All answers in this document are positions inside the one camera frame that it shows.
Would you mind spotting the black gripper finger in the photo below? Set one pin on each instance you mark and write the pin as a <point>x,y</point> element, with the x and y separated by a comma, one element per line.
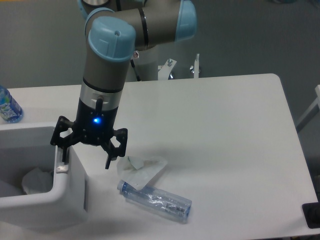
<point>121,136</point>
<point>63,124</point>

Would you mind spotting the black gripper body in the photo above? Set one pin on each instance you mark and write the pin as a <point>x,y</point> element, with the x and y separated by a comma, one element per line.
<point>92,127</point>

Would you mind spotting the white push-button trash can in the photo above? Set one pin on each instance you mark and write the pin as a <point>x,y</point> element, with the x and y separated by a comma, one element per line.
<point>23,147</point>

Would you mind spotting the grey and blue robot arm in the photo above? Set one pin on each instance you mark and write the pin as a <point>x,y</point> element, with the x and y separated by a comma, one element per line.
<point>112,37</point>

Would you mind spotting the white crumpled trash inside can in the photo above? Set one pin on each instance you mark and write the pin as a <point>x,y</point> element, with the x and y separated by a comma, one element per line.
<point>37,181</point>

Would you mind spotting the crumpled white paper wrapper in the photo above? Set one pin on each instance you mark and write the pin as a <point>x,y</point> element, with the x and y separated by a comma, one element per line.
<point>138,171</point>

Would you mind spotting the blue labelled water bottle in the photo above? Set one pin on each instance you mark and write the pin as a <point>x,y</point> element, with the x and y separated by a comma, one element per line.
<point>10,111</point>

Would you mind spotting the empty clear plastic bottle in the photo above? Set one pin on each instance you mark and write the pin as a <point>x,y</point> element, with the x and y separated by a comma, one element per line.
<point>158,201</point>

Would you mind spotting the black clamp at table edge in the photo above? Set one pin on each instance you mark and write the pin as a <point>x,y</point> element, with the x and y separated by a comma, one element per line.
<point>312,214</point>

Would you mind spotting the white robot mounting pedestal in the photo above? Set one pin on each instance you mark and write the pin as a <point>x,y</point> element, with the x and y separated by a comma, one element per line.
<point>144,67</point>

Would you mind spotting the white frame at right edge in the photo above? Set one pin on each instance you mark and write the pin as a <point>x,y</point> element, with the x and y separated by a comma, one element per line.
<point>310,112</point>

